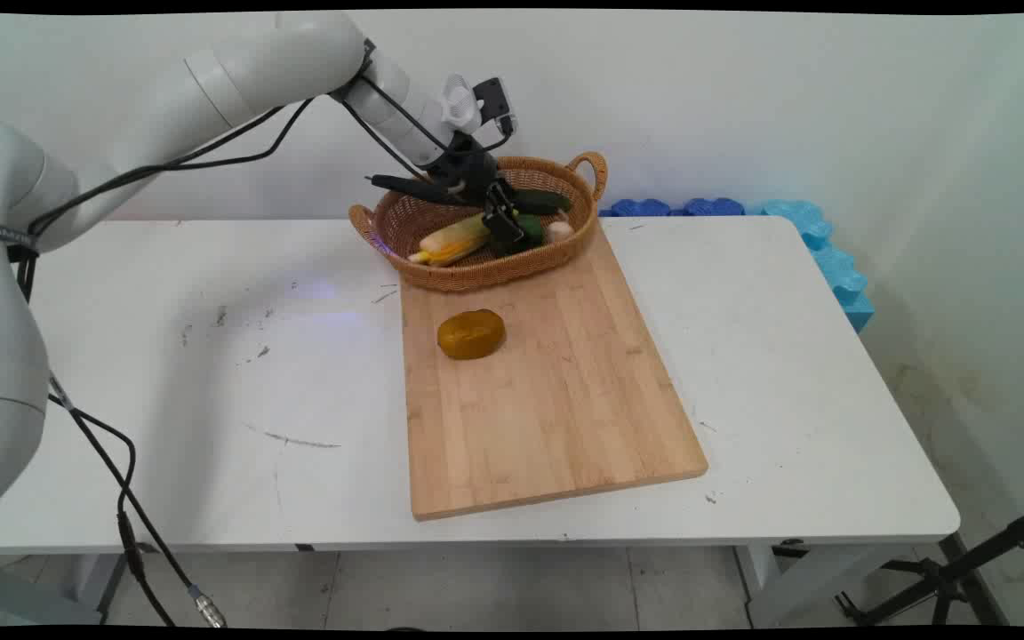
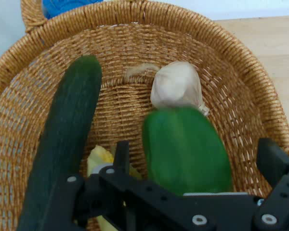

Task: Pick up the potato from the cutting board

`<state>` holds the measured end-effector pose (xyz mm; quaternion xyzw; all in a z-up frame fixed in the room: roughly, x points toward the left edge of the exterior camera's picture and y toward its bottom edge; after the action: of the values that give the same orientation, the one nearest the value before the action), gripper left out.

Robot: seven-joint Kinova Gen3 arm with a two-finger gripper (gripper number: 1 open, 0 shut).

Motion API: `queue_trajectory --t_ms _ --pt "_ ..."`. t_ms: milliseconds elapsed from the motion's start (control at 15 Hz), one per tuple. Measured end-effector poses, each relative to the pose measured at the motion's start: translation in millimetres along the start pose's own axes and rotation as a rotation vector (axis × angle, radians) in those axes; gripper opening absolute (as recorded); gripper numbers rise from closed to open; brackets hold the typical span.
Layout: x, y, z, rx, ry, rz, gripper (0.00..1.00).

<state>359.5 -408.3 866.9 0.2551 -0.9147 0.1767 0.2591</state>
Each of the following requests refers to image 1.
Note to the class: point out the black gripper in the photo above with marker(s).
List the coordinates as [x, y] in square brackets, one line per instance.
[466, 171]

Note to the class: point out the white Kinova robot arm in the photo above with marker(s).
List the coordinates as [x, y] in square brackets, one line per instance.
[148, 98]

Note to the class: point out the green toy bell pepper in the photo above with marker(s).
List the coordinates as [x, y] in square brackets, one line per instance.
[532, 231]

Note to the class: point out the dark green toy cucumber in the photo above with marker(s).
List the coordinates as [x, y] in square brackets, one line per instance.
[543, 200]

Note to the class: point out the white toy garlic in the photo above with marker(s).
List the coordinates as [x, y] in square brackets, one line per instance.
[560, 230]

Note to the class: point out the yellow toy corn cob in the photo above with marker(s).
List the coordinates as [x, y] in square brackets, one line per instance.
[454, 240]

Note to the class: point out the dark blue foam mat piece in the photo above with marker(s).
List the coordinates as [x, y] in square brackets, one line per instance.
[715, 206]
[641, 208]

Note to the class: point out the bamboo cutting board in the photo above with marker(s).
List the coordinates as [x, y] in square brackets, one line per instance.
[548, 400]

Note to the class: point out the light blue foam mat piece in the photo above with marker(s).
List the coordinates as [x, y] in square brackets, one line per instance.
[841, 274]
[801, 220]
[859, 313]

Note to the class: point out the white table leg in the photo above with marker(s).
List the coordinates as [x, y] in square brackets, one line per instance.
[796, 582]

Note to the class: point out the grey table leg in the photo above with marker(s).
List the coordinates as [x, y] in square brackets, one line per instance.
[99, 587]

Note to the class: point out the black tripod stand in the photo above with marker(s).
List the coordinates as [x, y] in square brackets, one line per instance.
[948, 578]

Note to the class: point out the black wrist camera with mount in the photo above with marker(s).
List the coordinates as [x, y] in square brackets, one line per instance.
[492, 96]

